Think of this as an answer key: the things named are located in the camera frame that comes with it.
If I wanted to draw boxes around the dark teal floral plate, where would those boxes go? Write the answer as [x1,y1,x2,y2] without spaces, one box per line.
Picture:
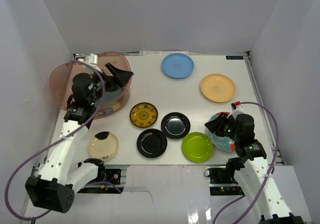
[100,88,124,104]

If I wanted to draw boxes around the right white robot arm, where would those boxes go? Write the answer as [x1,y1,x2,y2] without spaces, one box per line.
[205,113,303,223]

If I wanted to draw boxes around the pink translucent plastic bin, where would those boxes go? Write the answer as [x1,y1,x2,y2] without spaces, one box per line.
[49,51,131,119]

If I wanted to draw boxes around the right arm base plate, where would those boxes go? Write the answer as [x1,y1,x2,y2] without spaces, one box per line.
[204,168,244,196]

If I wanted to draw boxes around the cream plate with ink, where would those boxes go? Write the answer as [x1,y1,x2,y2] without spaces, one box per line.
[88,131,120,161]

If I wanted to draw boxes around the red and teal flower plate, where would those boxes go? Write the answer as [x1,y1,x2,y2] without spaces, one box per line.
[205,128,236,152]

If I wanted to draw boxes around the glossy black plate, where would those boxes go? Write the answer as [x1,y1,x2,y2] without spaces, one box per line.
[136,128,168,159]
[161,112,191,140]

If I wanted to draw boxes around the glossy black plate lower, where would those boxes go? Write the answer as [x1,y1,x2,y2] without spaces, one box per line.
[136,128,168,159]

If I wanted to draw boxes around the blue table label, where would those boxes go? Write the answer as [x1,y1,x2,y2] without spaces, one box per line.
[226,56,244,60]

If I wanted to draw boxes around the yellow patterned brown plate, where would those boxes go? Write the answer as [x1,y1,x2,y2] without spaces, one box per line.
[129,102,159,128]

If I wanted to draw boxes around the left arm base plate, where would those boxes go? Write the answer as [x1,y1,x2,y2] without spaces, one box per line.
[82,168,122,191]

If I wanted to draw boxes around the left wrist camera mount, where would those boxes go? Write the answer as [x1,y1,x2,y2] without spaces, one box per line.
[84,54,102,72]

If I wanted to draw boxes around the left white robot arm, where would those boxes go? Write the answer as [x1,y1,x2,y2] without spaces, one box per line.
[25,63,133,213]

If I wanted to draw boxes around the papers at table back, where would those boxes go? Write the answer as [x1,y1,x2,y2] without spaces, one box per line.
[139,51,189,56]

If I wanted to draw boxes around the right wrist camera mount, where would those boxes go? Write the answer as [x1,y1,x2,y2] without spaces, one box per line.
[230,101,244,118]

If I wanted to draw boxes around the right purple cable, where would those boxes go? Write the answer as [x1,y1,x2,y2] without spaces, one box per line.
[211,101,279,224]

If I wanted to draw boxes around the glossy black plate upper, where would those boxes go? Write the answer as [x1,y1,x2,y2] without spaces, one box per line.
[161,112,191,140]

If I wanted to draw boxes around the peach orange plate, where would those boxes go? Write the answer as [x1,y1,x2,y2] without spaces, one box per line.
[200,73,236,103]

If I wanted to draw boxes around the purple cable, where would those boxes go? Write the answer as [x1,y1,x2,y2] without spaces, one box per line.
[4,60,123,221]
[211,101,279,224]

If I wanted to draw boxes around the lime green plate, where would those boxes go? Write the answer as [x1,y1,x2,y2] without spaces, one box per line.
[181,132,214,163]

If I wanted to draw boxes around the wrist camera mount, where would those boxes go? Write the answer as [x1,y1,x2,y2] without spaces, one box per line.
[230,101,244,118]
[84,54,102,72]

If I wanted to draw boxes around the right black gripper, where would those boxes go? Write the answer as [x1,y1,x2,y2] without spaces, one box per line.
[204,112,241,142]

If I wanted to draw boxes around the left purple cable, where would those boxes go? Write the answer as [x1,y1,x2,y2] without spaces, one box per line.
[4,60,123,221]

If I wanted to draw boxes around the light blue plate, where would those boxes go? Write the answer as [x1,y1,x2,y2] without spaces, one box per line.
[161,53,195,79]

